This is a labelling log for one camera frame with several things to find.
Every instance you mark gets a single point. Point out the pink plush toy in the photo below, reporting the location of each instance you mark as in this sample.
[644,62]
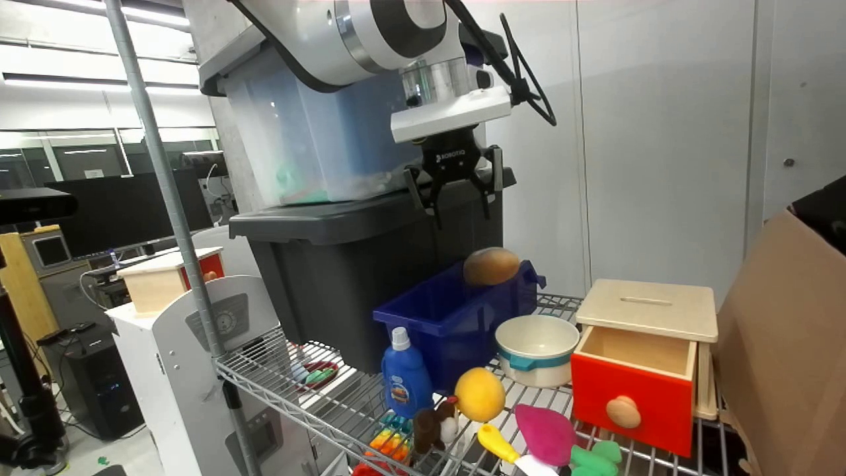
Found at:
[548,435]

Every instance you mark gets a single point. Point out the white ceramic bowl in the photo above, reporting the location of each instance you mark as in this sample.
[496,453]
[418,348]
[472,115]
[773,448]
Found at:
[534,349]

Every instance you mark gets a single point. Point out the cardboard box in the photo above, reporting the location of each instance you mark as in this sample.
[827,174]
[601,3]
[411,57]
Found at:
[782,340]

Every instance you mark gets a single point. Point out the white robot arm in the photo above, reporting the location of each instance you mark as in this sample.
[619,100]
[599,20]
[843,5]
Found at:
[340,42]

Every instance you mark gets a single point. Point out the brown bread plush toy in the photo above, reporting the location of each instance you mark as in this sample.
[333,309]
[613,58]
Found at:
[489,266]

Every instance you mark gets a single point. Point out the red wooden drawer box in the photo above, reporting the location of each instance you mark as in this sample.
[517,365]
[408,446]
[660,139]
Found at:
[644,360]

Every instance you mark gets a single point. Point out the white cabinet machine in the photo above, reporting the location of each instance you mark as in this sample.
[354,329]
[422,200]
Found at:
[180,395]

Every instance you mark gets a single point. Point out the blue plastic storage bin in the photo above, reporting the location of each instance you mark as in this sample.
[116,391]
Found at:
[453,323]

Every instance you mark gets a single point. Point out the yellow plush ball toy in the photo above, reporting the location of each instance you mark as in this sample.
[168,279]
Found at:
[480,395]

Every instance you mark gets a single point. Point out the small wooden box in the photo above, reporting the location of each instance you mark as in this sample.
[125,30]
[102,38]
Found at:
[155,284]

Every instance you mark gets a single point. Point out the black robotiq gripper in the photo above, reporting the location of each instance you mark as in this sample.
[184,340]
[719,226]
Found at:
[453,156]

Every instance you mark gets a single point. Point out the blue detergent bottle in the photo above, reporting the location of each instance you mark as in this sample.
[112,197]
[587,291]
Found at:
[404,377]

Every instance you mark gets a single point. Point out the green plush toy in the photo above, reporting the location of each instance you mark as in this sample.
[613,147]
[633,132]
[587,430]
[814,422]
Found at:
[601,459]

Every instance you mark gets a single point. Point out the dark grey storage tote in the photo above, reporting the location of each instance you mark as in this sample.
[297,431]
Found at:
[328,266]

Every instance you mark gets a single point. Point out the dark brown plush animal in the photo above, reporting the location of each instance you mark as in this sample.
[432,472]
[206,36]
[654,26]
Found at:
[437,427]

